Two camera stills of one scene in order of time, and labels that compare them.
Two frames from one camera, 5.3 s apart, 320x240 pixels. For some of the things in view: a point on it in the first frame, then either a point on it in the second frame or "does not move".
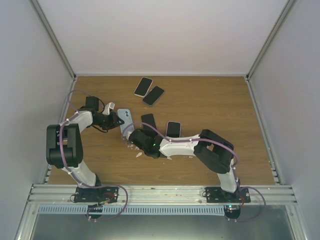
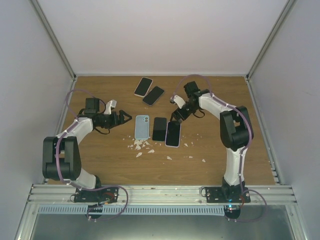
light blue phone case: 125,115 → 142,127
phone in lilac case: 173,129 does not move
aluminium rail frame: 48,195 does not move
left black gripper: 113,123 does not move
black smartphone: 149,119 → 159,128
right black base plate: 217,195 does not move
